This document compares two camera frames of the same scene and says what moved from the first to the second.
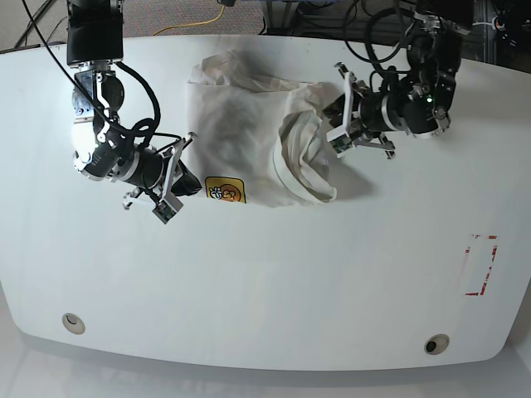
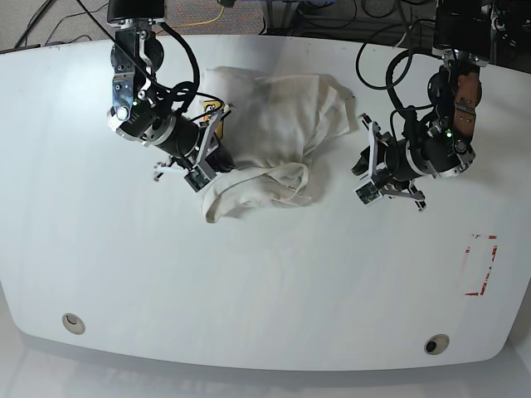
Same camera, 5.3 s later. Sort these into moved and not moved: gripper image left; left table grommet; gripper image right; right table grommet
Moved: gripper image right; gripper image left
Not moved: left table grommet; right table grommet
